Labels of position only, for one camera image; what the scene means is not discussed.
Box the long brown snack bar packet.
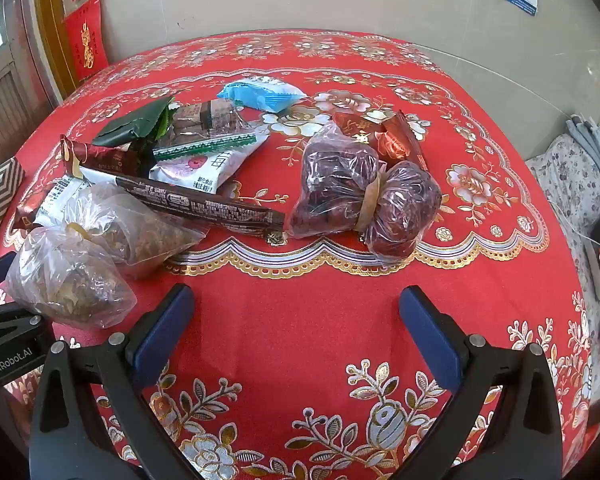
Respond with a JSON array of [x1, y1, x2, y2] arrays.
[[112, 174, 287, 242]]

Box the blue snack packet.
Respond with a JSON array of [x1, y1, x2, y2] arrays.
[[216, 76, 308, 112]]

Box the clear biscuit packet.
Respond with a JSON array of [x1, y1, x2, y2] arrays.
[[152, 100, 271, 162]]

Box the red candy packet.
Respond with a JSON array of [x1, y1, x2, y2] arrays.
[[332, 110, 428, 171]]

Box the golden door frame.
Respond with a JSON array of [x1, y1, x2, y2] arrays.
[[32, 0, 78, 106]]

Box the green snack packet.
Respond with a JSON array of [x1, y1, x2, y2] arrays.
[[92, 97, 176, 148]]

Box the brown foil snack packet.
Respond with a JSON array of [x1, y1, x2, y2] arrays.
[[15, 192, 48, 233]]

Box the grey blanket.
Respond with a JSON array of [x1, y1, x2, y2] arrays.
[[565, 114, 600, 201]]

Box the floral bedding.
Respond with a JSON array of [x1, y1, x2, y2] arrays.
[[525, 132, 600, 311]]

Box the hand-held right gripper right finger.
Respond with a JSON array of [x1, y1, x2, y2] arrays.
[[399, 285, 563, 480]]

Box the white and pink snack packet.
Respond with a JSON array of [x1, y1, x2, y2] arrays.
[[149, 135, 271, 196]]

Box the red floral tablecloth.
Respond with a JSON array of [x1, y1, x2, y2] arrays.
[[0, 30, 593, 480]]

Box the clear bag of dried nuts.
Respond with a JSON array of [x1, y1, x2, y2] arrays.
[[62, 182, 211, 281], [5, 225, 138, 331]]

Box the striped brown box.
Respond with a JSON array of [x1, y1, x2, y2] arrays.
[[0, 157, 26, 268]]

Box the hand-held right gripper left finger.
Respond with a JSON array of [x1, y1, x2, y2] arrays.
[[28, 283, 196, 480]]

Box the large red wall poster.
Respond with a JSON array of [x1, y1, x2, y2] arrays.
[[62, 0, 111, 83]]

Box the white black-print snack packet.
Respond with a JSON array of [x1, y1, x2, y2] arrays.
[[32, 165, 121, 231]]

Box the dark red snack packet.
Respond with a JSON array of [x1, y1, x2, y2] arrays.
[[60, 134, 153, 178]]

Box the clear bag of red dates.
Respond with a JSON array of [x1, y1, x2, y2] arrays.
[[285, 122, 443, 263]]

